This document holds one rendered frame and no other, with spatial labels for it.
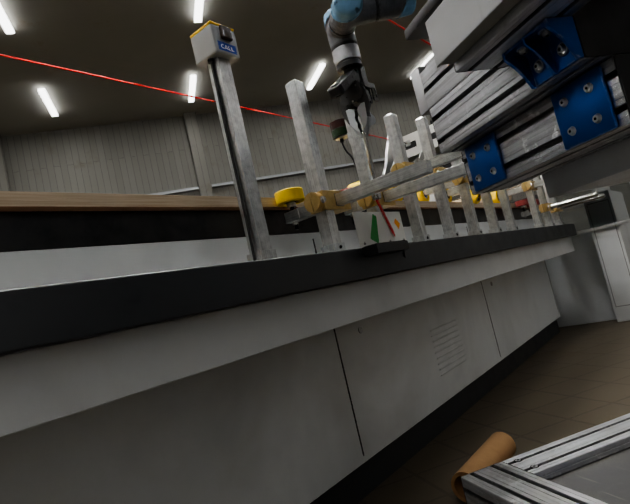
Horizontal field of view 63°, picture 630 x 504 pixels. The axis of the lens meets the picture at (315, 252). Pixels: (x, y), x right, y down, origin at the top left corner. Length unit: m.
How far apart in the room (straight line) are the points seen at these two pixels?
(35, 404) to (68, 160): 12.40
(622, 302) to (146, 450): 3.31
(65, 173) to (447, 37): 12.48
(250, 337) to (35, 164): 12.33
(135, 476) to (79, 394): 0.33
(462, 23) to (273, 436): 1.00
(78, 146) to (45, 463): 12.33
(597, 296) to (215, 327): 3.36
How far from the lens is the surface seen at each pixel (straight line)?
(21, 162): 13.30
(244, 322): 1.01
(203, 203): 1.25
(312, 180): 1.30
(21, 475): 1.01
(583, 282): 4.04
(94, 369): 0.83
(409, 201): 1.71
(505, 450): 1.67
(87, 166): 13.02
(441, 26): 0.78
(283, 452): 1.36
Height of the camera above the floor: 0.60
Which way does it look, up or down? 5 degrees up
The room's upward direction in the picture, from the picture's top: 13 degrees counter-clockwise
